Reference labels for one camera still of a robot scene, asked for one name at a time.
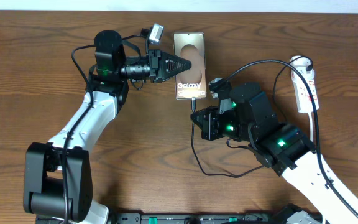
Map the bronze Galaxy smartphone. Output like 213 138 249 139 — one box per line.
173 32 207 100

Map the black USB charger cable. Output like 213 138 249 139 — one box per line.
190 55 314 179

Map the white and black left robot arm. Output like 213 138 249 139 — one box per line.
23 25 191 223

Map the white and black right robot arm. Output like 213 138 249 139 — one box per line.
191 83 358 223

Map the white power strip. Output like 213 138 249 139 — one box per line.
290 55 319 114

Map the black left camera cable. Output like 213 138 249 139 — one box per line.
61 27 155 224

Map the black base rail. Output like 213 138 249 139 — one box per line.
35 203 323 224

